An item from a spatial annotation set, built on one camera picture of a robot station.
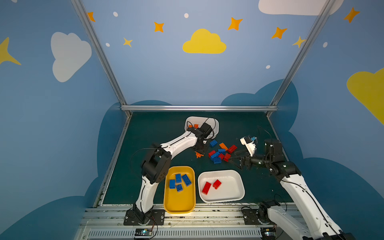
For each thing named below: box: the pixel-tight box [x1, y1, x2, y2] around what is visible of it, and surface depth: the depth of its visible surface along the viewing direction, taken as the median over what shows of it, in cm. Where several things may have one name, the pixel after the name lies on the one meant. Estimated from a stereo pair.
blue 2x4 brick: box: [181, 174, 192, 187], surface depth 88 cm
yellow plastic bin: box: [163, 165, 196, 214], surface depth 84 cm
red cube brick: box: [212, 179, 222, 190], surface depth 86 cm
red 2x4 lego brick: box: [202, 181, 212, 195], surface depth 84 cm
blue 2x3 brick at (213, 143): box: [209, 139, 218, 148], surface depth 105 cm
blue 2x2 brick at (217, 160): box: [213, 157, 222, 164], surface depth 95 cm
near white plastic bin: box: [198, 170, 246, 203], surface depth 86 cm
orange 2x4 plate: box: [219, 142, 229, 151], surface depth 104 cm
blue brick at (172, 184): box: [169, 179, 176, 189], surface depth 85 cm
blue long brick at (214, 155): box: [210, 151, 220, 160], surface depth 97 cm
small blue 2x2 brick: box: [176, 184, 183, 193], surface depth 84 cm
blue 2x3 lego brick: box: [176, 173, 182, 183], surface depth 87 cm
